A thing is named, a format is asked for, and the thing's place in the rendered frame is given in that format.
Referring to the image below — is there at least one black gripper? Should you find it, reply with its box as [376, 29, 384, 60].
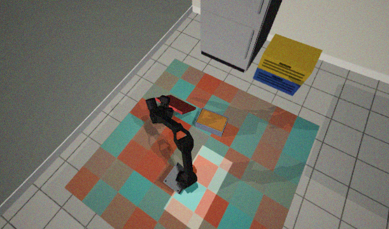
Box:
[158, 95, 170, 109]

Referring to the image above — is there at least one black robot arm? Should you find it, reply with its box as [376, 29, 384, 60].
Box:
[146, 98, 197, 190]

